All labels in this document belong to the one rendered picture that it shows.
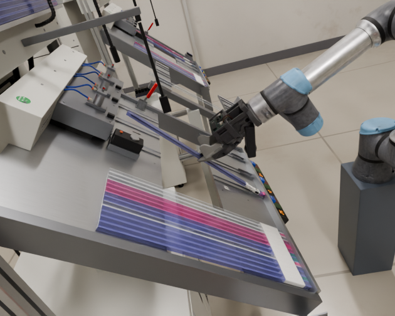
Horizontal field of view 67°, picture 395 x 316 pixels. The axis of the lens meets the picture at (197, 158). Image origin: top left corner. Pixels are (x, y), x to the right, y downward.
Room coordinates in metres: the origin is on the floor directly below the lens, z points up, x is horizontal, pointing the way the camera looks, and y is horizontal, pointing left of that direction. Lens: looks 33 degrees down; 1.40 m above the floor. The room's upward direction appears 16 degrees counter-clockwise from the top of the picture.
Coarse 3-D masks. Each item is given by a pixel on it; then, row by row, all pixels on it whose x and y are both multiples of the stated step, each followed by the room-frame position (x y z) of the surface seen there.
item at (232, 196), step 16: (224, 160) 0.89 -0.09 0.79; (240, 160) 0.94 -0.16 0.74; (224, 176) 0.77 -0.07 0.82; (240, 176) 0.81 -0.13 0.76; (224, 192) 0.67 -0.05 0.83; (240, 192) 0.70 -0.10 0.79; (224, 208) 0.59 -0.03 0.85; (240, 208) 0.62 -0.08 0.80; (256, 208) 0.65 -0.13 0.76; (272, 224) 0.59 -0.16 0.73; (240, 272) 0.39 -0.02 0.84; (304, 288) 0.39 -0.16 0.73
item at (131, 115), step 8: (128, 112) 0.75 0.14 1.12; (136, 120) 0.75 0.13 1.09; (144, 120) 0.75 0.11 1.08; (152, 128) 0.75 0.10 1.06; (168, 136) 0.74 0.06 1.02; (176, 144) 0.74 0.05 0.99; (184, 144) 0.75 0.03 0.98; (192, 152) 0.74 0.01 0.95; (216, 168) 0.73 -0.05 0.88; (232, 176) 0.73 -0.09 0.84
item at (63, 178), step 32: (128, 128) 0.82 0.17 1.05; (0, 160) 0.49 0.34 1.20; (32, 160) 0.52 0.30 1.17; (64, 160) 0.56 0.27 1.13; (96, 160) 0.60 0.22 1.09; (128, 160) 0.65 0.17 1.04; (160, 160) 0.71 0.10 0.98; (0, 192) 0.41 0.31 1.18; (32, 192) 0.43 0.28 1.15; (64, 192) 0.46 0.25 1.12; (96, 192) 0.49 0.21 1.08; (96, 224) 0.40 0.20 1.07
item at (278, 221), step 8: (240, 152) 1.01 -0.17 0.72; (248, 160) 0.93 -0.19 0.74; (248, 168) 0.89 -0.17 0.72; (256, 176) 0.82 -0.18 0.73; (256, 184) 0.79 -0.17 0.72; (264, 200) 0.71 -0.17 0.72; (272, 208) 0.66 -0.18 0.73; (272, 216) 0.63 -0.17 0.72; (280, 216) 0.62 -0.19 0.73; (280, 224) 0.59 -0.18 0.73; (288, 232) 0.55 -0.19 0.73; (288, 240) 0.53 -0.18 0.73; (296, 248) 0.49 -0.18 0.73; (296, 256) 0.47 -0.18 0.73; (304, 264) 0.44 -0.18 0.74; (304, 272) 0.43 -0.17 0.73; (312, 280) 0.40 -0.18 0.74; (312, 288) 0.38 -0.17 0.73
